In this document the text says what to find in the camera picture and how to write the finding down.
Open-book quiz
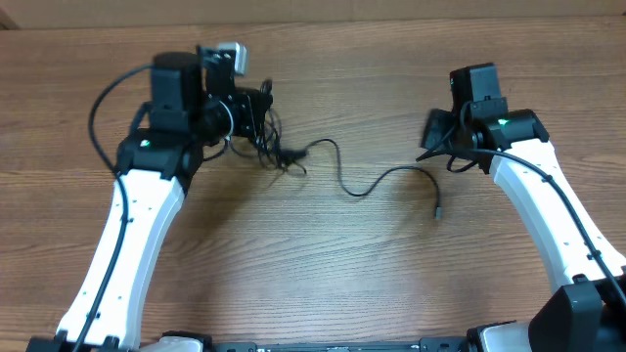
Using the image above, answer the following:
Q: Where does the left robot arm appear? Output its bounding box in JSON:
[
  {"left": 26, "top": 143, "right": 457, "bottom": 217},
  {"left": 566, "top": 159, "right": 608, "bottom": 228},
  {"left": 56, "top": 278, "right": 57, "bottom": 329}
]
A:
[{"left": 27, "top": 42, "right": 273, "bottom": 351}]

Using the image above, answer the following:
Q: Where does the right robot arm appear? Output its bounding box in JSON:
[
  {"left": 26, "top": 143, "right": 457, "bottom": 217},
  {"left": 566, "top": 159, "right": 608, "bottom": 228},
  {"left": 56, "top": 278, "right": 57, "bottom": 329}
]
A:
[{"left": 421, "top": 63, "right": 625, "bottom": 351}]

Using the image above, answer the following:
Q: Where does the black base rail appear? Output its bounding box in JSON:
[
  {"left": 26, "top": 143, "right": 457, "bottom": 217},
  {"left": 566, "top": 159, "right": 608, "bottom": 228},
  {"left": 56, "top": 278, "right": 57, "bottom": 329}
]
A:
[{"left": 161, "top": 330, "right": 481, "bottom": 352}]

